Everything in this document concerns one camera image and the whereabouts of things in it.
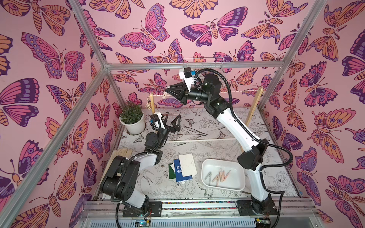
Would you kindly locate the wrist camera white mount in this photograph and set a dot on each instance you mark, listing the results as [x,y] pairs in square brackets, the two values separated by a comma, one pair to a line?
[189,77]
[156,121]

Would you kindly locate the blue postcard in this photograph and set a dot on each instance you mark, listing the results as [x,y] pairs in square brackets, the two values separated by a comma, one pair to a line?
[178,172]

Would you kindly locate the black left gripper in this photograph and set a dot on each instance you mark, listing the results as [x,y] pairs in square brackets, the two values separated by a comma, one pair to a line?
[177,128]

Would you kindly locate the aluminium frame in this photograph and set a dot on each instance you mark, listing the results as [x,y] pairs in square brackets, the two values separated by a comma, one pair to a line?
[20,196]

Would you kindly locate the plain white postcard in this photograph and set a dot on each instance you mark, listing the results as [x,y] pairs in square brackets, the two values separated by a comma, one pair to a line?
[188,165]

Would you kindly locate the grey clothespin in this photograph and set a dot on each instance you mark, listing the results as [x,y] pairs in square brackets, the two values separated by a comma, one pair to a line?
[208,176]

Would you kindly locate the beige work glove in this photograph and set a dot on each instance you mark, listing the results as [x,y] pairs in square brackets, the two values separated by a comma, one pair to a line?
[124,152]

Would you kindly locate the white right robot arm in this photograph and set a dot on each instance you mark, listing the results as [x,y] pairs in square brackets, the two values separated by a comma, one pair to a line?
[222,110]

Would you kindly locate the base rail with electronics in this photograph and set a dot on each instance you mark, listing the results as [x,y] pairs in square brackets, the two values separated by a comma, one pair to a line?
[204,213]

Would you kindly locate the white plastic tray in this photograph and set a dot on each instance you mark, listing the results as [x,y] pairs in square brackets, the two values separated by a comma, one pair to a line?
[235,181]

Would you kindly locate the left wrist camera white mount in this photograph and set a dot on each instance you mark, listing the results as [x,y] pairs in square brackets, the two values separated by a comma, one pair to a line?
[156,121]

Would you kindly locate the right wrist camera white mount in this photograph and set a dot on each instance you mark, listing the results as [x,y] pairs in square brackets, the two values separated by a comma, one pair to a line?
[189,77]

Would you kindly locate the wooden string rack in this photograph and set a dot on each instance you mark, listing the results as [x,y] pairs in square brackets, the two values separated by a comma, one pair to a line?
[253,108]

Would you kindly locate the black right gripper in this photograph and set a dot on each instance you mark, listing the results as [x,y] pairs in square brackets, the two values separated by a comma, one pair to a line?
[183,94]

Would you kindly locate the green postcard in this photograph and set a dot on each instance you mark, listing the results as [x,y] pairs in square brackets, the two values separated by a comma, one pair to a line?
[171,173]

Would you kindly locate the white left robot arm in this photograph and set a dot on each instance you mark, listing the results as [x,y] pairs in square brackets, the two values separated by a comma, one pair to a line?
[120,180]

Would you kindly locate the white wire basket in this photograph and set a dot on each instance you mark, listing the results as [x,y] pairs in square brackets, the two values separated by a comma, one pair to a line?
[205,61]

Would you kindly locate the potted green plant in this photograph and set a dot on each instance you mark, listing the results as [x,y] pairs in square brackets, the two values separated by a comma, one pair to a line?
[132,117]

